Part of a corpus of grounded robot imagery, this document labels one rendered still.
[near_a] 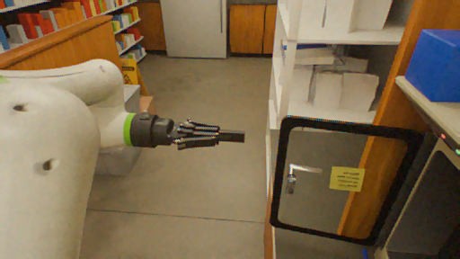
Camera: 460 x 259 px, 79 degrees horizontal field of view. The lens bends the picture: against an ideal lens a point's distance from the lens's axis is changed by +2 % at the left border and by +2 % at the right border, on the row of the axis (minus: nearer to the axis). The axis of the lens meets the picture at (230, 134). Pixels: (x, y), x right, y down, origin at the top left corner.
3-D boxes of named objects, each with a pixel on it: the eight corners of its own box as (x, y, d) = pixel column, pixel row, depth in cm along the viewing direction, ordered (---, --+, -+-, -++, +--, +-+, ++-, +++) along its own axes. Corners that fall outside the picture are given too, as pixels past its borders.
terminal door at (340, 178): (373, 247, 81) (427, 132, 59) (269, 225, 87) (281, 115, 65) (373, 245, 82) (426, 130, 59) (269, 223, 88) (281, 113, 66)
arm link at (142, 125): (145, 137, 82) (134, 156, 75) (139, 102, 76) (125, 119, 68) (165, 138, 82) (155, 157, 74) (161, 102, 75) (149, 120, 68)
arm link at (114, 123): (101, 138, 83) (78, 153, 73) (95, 98, 79) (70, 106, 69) (145, 141, 82) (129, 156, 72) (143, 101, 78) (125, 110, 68)
